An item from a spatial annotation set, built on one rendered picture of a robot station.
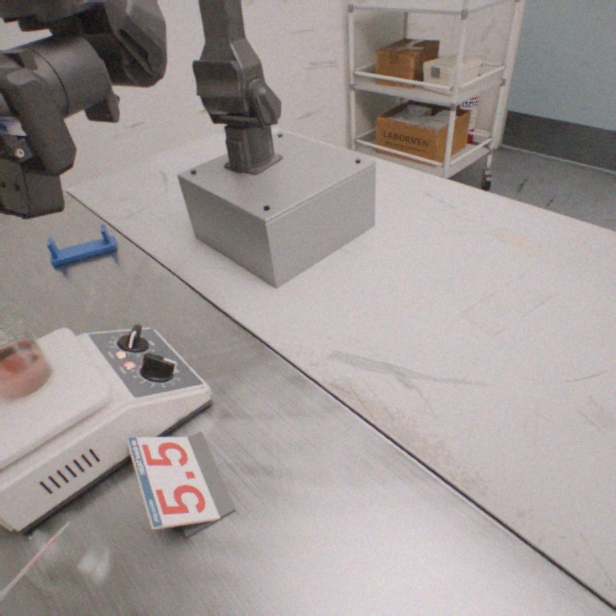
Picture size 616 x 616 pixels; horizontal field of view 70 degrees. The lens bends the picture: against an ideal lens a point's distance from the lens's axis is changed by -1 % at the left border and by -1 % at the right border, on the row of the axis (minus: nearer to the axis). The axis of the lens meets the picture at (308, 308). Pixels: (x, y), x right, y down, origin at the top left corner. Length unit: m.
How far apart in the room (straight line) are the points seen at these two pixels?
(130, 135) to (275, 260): 1.47
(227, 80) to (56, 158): 0.32
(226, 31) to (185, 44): 1.46
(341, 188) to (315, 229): 0.07
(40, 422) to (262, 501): 0.19
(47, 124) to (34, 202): 0.10
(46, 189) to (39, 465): 0.22
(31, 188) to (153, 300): 0.27
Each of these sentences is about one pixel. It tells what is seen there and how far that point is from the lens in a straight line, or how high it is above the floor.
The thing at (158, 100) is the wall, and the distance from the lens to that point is 2.01.
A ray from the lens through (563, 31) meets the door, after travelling 3.15.
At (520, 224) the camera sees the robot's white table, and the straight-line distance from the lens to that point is 0.74.
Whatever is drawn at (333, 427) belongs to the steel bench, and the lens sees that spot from 0.44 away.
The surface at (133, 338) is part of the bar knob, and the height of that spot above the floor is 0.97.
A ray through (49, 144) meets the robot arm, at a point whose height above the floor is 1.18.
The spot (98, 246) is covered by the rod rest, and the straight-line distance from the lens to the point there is 0.78.
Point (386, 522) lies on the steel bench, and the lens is 0.40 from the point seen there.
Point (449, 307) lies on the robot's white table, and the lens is 0.56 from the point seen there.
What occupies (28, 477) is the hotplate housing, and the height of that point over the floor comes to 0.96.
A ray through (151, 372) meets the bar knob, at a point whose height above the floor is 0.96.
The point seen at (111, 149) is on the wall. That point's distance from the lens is 1.96.
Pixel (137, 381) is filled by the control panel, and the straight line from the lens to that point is 0.45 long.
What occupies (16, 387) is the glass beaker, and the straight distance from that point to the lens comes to 0.43.
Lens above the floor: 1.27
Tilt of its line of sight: 41 degrees down
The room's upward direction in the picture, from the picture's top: 7 degrees counter-clockwise
